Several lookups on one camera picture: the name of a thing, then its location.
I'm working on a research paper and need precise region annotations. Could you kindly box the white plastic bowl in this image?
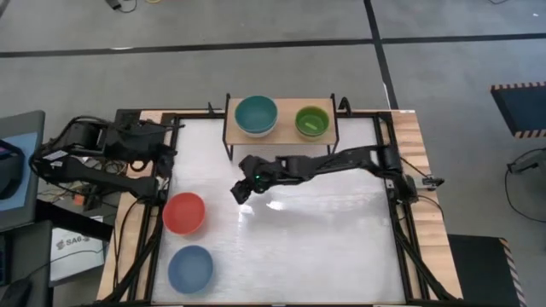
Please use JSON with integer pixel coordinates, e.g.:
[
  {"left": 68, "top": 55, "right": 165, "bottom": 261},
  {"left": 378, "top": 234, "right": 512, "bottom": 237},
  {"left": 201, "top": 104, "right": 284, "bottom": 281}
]
[{"left": 238, "top": 125, "right": 276, "bottom": 139}]

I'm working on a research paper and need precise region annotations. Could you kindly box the black floor cable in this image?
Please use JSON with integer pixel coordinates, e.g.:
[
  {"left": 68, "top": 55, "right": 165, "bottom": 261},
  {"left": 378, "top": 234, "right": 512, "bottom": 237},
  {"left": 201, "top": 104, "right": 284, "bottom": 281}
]
[{"left": 504, "top": 170, "right": 546, "bottom": 224}]

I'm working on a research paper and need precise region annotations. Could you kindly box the grey floor device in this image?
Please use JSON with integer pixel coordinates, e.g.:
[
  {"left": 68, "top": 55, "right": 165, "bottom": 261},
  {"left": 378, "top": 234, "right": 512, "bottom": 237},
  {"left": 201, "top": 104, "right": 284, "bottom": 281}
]
[{"left": 506, "top": 147, "right": 546, "bottom": 175}]

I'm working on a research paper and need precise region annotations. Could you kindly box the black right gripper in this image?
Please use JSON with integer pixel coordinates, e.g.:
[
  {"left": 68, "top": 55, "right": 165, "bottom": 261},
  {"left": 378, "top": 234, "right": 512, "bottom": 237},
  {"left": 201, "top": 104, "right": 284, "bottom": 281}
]
[{"left": 229, "top": 154, "right": 282, "bottom": 206}]

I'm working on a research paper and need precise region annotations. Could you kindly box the black metal table frame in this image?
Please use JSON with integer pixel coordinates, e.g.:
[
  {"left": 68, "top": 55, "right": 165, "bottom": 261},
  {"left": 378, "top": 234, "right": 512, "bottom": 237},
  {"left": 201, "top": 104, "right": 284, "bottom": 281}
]
[{"left": 100, "top": 108, "right": 464, "bottom": 307}]

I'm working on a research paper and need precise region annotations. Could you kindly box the blue plastic bowl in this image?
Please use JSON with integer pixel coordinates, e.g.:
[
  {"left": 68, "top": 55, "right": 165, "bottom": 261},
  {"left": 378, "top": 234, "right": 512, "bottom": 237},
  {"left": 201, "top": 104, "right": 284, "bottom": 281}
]
[{"left": 167, "top": 245, "right": 214, "bottom": 295}]

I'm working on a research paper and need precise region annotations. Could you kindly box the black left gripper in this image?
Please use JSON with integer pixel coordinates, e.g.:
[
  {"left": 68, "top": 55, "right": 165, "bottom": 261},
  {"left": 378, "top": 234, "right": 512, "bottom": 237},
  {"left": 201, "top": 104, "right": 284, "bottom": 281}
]
[{"left": 104, "top": 120, "right": 177, "bottom": 162}]

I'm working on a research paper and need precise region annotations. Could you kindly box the red plastic bowl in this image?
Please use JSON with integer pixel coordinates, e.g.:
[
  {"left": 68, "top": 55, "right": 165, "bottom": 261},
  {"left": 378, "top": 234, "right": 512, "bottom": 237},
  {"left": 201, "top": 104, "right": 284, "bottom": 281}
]
[{"left": 162, "top": 192, "right": 206, "bottom": 236}]

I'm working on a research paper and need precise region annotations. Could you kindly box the dark mat with hazard stripes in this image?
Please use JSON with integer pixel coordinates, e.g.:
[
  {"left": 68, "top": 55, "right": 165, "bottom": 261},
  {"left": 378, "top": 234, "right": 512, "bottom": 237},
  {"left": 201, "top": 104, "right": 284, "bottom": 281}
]
[
  {"left": 446, "top": 233, "right": 528, "bottom": 307},
  {"left": 489, "top": 80, "right": 546, "bottom": 140}
]

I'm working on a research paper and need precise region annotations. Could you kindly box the wooden shelf with black frame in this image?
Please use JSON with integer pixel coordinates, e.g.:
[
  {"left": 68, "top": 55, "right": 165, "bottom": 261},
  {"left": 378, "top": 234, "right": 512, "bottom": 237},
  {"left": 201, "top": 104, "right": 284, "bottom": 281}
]
[{"left": 221, "top": 92, "right": 341, "bottom": 162}]

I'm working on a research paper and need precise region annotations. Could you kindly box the black computer mouse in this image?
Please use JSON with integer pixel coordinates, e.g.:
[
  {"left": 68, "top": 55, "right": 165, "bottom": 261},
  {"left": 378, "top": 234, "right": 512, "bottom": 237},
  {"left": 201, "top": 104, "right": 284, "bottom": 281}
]
[{"left": 0, "top": 279, "right": 33, "bottom": 307}]

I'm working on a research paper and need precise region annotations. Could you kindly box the black side desk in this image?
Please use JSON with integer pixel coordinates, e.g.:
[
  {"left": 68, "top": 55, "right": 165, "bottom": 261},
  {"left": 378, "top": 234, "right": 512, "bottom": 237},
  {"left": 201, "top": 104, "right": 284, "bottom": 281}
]
[{"left": 0, "top": 200, "right": 114, "bottom": 307}]

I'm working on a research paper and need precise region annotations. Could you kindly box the teal plastic bowl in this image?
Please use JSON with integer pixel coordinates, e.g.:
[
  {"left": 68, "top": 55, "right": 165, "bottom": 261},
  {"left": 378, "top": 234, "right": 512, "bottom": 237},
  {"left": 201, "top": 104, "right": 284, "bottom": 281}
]
[{"left": 234, "top": 95, "right": 279, "bottom": 134}]

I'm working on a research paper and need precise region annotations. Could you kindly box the green plastic bowl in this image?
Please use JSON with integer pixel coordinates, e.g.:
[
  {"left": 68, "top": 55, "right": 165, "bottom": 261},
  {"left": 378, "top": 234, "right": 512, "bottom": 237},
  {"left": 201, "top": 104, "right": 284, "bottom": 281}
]
[{"left": 294, "top": 105, "right": 330, "bottom": 141}]

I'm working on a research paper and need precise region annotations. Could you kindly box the black charger with cable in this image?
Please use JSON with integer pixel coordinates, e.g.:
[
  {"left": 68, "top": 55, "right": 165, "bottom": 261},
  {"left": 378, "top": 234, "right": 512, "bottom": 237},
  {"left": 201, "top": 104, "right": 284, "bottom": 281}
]
[{"left": 105, "top": 0, "right": 137, "bottom": 14}]

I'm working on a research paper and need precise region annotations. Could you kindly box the white paper with print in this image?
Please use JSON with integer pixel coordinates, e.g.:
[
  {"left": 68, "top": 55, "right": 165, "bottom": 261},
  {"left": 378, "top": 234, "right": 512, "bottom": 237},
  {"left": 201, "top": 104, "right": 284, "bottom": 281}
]
[{"left": 49, "top": 228, "right": 107, "bottom": 287}]

